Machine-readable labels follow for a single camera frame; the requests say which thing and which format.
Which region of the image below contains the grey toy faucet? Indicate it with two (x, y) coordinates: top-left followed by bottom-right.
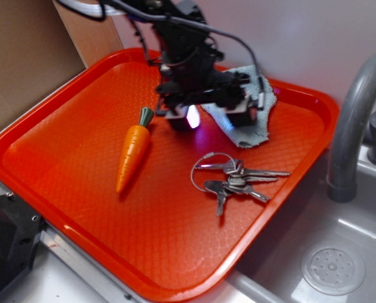
(327, 53), (376, 203)

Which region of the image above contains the light blue cloth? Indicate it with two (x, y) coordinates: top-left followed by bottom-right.
(202, 66), (277, 148)

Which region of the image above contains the sink drain strainer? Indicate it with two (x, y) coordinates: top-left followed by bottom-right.
(301, 241), (366, 296)

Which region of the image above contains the bunch of silver keys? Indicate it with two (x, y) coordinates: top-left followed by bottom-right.
(190, 152), (291, 217)

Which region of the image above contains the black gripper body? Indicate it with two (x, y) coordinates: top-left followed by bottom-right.
(155, 63), (250, 116)

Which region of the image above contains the gripper finger with light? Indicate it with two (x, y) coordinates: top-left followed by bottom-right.
(165, 105), (200, 131)

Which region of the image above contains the grey plastic sink basin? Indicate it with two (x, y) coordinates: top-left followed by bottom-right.
(225, 151), (376, 303)

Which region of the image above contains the orange plastic tray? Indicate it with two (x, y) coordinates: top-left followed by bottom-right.
(0, 48), (339, 302)

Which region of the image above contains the gripper finger pad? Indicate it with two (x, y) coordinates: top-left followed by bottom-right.
(226, 95), (258, 127)

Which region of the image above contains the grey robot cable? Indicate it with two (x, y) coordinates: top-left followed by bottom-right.
(56, 0), (266, 110)

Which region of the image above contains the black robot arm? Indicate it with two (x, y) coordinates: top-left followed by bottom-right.
(113, 1), (263, 130)

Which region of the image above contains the cardboard panel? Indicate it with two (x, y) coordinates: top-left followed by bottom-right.
(0, 1), (85, 131)

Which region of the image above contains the black box with screws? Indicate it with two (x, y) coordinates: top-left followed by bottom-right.
(0, 193), (44, 296)

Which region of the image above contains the wooden board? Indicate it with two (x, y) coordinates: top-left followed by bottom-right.
(54, 1), (123, 68)

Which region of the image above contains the orange toy carrot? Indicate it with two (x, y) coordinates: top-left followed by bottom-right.
(116, 107), (154, 194)

